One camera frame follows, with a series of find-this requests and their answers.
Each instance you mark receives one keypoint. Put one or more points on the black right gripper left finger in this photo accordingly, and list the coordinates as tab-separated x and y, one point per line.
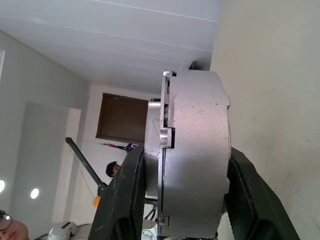
117	200

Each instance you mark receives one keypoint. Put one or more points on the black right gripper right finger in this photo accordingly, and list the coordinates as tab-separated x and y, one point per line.
255	212

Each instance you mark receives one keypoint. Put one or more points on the silver motor housing with coils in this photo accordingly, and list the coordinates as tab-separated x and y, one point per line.
200	150

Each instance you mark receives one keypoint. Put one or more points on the small orange ball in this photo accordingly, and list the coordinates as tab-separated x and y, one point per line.
96	201

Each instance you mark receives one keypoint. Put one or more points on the dark-haired person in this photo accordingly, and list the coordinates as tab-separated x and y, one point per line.
112	168

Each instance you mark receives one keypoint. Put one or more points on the black device with purple light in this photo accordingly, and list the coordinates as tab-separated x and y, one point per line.
130	145

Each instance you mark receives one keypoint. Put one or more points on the white rounded device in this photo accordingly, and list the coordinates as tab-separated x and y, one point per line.
62	228

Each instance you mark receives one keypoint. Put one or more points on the dark brown window panel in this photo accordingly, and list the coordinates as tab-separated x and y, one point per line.
122	117

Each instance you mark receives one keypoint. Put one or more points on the round ceiling light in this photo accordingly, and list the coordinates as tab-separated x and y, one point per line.
35	193
1	186

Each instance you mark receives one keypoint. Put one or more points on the person with glasses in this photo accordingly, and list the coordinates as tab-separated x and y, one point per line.
17	228

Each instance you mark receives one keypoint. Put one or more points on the black-rimmed glasses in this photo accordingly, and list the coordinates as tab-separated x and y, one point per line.
7	218

